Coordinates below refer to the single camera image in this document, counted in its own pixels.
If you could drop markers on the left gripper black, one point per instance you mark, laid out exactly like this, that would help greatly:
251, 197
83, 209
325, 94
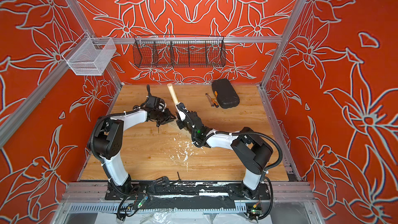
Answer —
168, 118

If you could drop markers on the wooden handle claw hammer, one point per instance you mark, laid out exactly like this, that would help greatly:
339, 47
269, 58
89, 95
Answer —
174, 97

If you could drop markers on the light wooden block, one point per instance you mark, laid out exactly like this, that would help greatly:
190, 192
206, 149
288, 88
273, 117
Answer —
175, 126

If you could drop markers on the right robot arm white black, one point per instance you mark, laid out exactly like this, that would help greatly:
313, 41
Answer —
258, 152

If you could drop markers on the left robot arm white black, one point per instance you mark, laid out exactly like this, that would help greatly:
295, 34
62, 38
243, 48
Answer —
106, 139

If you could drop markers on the silver ratchet wrench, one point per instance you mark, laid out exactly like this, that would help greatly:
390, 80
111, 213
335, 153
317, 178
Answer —
210, 100

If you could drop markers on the orange black screwdriver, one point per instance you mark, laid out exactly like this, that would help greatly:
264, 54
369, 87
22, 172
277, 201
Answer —
215, 102

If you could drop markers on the black plastic tool case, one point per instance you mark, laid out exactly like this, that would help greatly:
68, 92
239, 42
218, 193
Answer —
225, 94

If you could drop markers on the white mesh basket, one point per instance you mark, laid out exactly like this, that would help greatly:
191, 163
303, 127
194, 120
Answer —
88, 58

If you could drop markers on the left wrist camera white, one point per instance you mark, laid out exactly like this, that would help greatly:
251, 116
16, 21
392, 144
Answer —
155, 103

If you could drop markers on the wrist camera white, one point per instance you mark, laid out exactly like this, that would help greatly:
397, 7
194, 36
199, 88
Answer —
181, 111
155, 103

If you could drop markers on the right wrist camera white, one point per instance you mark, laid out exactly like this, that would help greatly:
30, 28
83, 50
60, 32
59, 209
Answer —
181, 111

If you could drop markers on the black wire basket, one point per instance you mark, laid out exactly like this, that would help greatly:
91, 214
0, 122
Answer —
184, 51

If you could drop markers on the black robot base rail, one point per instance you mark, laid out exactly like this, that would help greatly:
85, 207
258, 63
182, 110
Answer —
163, 187

